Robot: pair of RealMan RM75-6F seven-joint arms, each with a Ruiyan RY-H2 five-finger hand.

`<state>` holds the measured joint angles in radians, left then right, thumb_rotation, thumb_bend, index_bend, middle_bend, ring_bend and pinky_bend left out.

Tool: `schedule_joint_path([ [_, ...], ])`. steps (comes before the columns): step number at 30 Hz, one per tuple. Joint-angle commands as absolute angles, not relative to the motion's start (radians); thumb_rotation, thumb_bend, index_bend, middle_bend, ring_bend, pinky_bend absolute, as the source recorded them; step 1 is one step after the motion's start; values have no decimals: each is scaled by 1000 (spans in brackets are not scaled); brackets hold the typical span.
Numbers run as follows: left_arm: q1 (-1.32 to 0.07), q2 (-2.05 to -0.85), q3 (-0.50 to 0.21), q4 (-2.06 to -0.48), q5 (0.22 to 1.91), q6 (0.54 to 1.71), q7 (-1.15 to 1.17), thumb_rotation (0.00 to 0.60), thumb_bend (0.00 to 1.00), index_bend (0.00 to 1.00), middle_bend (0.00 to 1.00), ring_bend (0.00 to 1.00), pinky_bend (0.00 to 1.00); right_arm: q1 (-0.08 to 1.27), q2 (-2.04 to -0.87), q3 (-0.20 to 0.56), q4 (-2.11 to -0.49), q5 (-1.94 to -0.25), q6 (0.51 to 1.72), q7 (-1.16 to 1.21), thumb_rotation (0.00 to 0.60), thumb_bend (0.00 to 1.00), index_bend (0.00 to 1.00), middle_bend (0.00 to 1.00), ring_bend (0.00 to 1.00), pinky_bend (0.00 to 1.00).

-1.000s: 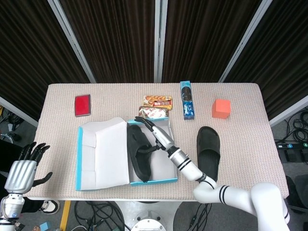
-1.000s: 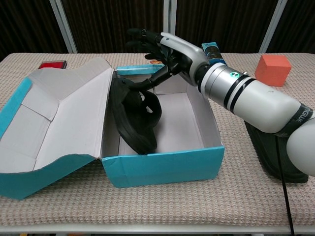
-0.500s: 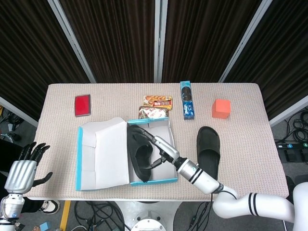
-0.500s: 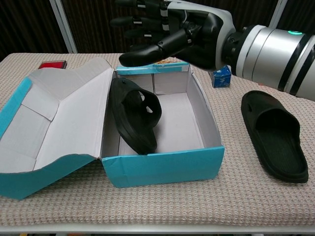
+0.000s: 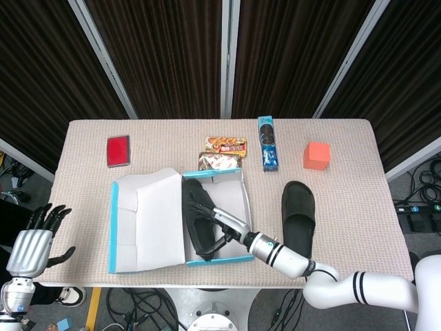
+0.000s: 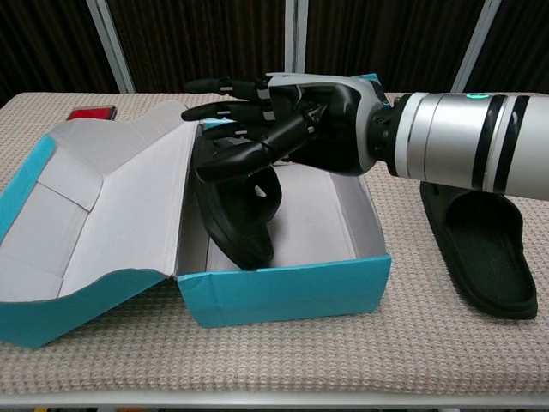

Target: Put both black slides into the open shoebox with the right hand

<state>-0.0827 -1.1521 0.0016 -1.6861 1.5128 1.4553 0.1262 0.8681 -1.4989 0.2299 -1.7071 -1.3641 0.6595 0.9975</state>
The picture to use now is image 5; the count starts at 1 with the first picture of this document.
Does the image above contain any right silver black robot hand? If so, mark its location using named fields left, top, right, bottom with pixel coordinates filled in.
left=187, top=197, right=254, bottom=258

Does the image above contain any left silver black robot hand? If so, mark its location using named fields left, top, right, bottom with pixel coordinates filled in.
left=6, top=203, right=76, bottom=279

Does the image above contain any black rubber slipper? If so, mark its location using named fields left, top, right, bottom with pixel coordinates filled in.
left=281, top=181, right=316, bottom=259
left=181, top=178, right=227, bottom=262

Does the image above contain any light blue cardboard shoe box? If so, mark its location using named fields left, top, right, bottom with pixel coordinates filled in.
left=108, top=168, right=255, bottom=275

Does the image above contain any blue cookie package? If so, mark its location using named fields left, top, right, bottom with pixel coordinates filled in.
left=258, top=116, right=280, bottom=172

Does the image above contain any beige cloth-covered table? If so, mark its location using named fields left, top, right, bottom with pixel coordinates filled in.
left=37, top=119, right=414, bottom=289

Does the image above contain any small red object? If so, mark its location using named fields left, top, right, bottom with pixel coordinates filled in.
left=106, top=134, right=132, bottom=169

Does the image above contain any white red snack packet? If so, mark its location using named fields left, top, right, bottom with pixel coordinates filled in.
left=197, top=152, right=243, bottom=171

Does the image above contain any white black sneaker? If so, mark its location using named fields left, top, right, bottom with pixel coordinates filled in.
left=54, top=286, right=87, bottom=308

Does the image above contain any orange snack packet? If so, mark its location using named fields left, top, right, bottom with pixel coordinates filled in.
left=205, top=136, right=249, bottom=159

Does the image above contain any yellow floor tape strip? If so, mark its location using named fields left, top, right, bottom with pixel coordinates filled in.
left=85, top=288, right=103, bottom=331

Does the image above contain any orange cube block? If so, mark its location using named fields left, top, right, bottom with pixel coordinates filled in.
left=302, top=141, right=331, bottom=171

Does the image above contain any white table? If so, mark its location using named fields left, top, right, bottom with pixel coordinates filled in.
left=37, top=281, right=414, bottom=291

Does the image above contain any dark ribbed partition panel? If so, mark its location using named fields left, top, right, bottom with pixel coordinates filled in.
left=322, top=0, right=441, bottom=173
left=0, top=0, right=130, bottom=173
left=84, top=0, right=228, bottom=120
left=231, top=0, right=375, bottom=119

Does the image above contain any black foot pedal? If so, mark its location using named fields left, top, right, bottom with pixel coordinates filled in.
left=407, top=213, right=428, bottom=232

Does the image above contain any black floor cable tangle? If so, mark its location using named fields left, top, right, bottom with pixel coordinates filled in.
left=268, top=288, right=306, bottom=331
left=105, top=288, right=182, bottom=331
left=0, top=161, right=32, bottom=205
left=392, top=161, right=441, bottom=208

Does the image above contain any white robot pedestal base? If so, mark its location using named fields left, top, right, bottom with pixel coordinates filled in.
left=161, top=286, right=266, bottom=331

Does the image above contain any grey partition post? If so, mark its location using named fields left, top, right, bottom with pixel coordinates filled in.
left=385, top=137, right=441, bottom=183
left=220, top=0, right=241, bottom=119
left=312, top=0, right=392, bottom=119
left=0, top=138, right=55, bottom=183
left=68, top=0, right=139, bottom=120

